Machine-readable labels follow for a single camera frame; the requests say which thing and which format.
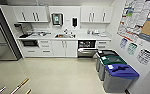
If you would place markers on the black lidded waste bin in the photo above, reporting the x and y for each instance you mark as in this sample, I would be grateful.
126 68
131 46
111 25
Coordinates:
106 52

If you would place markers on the wide white drawer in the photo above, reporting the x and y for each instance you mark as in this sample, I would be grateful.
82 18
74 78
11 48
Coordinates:
31 51

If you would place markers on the black and white wall sign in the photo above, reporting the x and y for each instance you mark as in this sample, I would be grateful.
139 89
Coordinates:
144 56

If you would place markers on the stainless steel sink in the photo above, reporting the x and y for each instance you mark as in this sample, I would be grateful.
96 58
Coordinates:
61 35

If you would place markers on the chrome faucet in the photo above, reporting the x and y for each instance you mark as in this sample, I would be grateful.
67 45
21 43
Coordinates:
65 32

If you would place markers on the paper towel dispenser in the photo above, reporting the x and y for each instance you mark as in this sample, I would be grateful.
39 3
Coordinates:
57 19

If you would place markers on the blue recycling bin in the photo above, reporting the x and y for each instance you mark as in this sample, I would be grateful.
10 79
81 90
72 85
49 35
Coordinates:
119 80
112 61

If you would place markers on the large printed notice poster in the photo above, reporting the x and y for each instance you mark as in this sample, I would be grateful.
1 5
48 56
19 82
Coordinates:
134 18

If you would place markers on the blue wall sign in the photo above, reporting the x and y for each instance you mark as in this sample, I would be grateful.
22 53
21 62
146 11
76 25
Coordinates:
123 43

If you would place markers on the built-in black microwave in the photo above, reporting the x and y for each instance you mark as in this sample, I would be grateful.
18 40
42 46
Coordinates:
30 43

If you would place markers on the white two-door sink cabinet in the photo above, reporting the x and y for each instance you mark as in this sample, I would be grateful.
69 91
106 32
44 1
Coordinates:
64 48

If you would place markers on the white three-door wall cabinet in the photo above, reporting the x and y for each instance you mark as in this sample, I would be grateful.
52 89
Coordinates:
96 14

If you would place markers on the stainless steel refrigerator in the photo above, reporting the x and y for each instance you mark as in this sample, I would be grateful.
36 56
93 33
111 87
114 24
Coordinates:
1 36

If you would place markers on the green wall sign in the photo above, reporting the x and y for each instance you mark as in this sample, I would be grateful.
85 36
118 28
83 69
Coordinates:
132 49

